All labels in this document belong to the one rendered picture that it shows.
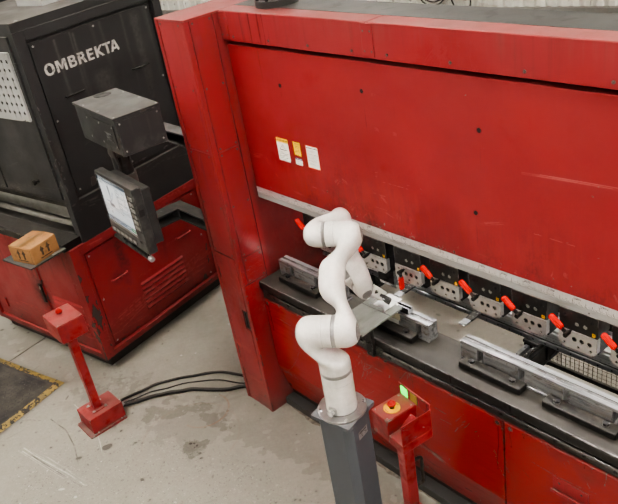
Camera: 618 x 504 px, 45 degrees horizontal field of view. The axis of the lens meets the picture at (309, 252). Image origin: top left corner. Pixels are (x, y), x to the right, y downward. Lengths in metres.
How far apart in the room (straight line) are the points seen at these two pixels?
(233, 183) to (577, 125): 1.89
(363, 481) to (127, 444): 1.93
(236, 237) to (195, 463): 1.31
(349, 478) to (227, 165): 1.63
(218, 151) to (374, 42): 1.15
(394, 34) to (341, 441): 1.52
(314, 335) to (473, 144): 0.88
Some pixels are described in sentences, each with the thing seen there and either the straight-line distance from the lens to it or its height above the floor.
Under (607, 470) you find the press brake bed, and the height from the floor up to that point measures 0.79.
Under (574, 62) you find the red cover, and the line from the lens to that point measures 2.36.
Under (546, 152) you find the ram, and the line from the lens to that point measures 2.53.
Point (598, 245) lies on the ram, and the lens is 2.57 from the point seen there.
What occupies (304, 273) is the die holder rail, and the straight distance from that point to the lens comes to 3.87.
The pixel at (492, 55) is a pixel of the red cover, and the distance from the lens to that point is 2.52.
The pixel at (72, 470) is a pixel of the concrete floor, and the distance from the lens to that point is 4.61.
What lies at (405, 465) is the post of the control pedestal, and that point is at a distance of 3.35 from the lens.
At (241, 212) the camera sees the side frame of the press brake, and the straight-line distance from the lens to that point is 3.83.
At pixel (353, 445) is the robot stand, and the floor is 0.89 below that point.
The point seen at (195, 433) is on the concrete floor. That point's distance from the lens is 4.52.
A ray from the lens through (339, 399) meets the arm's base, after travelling 2.80.
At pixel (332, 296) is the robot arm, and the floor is 1.47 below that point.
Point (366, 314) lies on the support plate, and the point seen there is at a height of 1.00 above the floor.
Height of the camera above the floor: 2.91
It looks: 29 degrees down
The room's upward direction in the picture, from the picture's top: 10 degrees counter-clockwise
